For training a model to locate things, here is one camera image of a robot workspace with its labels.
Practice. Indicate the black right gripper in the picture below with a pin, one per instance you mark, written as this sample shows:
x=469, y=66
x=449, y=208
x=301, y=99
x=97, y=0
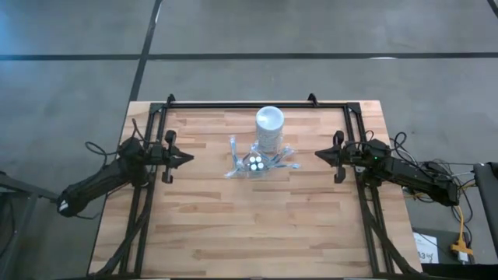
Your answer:
x=353, y=155

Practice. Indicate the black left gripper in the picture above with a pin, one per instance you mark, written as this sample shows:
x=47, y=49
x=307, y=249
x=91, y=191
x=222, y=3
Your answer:
x=158, y=155

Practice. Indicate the white plastic cup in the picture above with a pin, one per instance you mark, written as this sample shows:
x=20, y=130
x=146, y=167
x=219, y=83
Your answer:
x=269, y=124

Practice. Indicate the teal toothpaste tube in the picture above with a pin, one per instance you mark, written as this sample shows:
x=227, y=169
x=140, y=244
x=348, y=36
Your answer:
x=261, y=166
x=259, y=158
x=252, y=159

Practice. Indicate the clear plastic organizer tray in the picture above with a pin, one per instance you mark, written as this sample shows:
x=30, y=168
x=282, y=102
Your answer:
x=249, y=174

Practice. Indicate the teal mouthwash bottle white cap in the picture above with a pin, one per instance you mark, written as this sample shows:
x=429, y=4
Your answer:
x=253, y=167

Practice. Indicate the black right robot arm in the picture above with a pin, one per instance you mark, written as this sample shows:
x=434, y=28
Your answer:
x=408, y=171

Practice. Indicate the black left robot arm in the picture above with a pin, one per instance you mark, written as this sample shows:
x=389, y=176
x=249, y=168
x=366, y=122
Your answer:
x=101, y=180

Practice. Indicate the white paper sheet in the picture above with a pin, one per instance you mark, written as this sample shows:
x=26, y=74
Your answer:
x=425, y=245

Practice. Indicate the black metal stand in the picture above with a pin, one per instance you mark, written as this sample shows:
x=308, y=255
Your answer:
x=35, y=192

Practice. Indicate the black floor mat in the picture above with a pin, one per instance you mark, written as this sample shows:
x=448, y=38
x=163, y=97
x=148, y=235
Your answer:
x=443, y=253

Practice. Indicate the black equipment case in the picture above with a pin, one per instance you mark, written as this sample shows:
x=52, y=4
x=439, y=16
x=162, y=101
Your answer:
x=486, y=194

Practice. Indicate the yellow plug splitter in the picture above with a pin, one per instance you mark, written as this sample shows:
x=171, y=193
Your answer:
x=461, y=247

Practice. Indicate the white power adapter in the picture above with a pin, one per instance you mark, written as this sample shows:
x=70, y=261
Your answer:
x=463, y=257

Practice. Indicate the black box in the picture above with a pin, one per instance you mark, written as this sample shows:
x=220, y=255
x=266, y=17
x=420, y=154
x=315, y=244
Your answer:
x=459, y=272

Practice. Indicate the black aluminium table frame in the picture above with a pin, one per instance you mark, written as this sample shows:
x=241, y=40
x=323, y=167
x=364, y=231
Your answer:
x=334, y=105

